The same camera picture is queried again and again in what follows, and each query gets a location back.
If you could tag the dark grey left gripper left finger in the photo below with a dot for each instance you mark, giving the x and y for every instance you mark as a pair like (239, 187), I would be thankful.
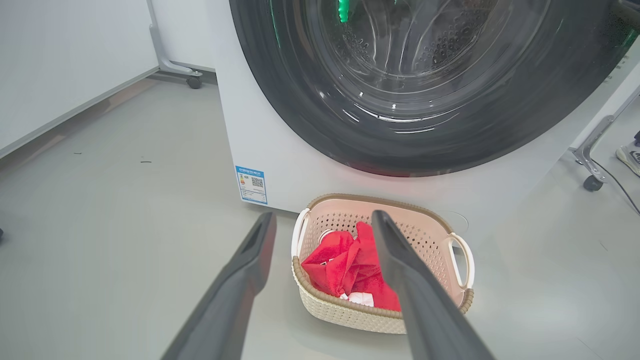
(235, 300)

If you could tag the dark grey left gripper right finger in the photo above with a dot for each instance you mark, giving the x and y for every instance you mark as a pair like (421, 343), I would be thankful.
(425, 310)

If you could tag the washing machine glass door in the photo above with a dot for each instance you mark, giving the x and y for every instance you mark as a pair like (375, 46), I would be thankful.
(280, 75)

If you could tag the cream perforated laundry basket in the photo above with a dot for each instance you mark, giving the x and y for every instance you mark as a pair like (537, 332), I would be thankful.
(325, 310)

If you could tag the white front-load washing machine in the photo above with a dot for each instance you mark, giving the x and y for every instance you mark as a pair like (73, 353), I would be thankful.
(280, 140)

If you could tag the blue energy label sticker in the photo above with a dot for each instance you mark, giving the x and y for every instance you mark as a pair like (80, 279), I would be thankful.
(251, 185)

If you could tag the white sneaker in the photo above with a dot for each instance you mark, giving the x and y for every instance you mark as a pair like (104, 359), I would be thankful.
(631, 157)

